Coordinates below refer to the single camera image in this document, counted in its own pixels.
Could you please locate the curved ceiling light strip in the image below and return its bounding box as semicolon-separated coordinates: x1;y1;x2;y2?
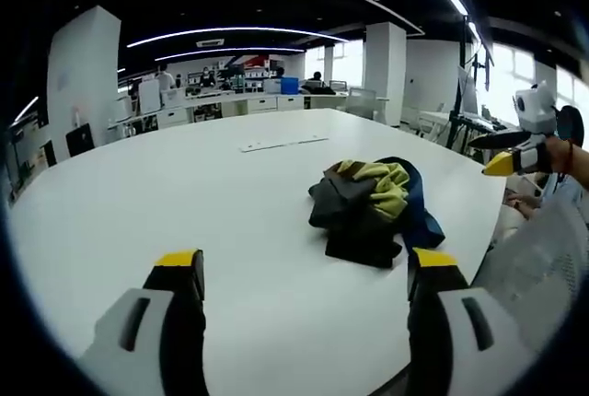
126;25;351;49

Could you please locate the dark grey garment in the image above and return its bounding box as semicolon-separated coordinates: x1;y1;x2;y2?
307;173;383;231

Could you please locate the white drawer cabinet row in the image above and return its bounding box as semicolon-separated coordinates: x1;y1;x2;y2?
108;90;351;130

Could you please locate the white mesh office chair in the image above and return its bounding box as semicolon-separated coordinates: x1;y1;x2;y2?
468;191;589;360

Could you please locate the person's right hand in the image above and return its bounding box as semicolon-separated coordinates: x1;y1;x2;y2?
546;136;572;175

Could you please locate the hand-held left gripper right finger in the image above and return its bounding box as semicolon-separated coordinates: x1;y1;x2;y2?
406;246;540;396

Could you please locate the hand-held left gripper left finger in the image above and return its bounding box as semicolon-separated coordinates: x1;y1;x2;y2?
76;248;209;396

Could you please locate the black monitor stand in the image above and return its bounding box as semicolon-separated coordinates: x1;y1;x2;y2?
448;13;497;148

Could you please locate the blue garment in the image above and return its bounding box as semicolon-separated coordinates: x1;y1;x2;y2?
373;155;446;255

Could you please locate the yellow-green garment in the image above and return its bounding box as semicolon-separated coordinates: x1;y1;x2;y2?
325;160;411;223

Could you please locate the black office chair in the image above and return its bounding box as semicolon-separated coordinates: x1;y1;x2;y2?
65;122;97;158

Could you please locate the black garment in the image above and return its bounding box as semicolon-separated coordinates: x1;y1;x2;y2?
324;216;404;270

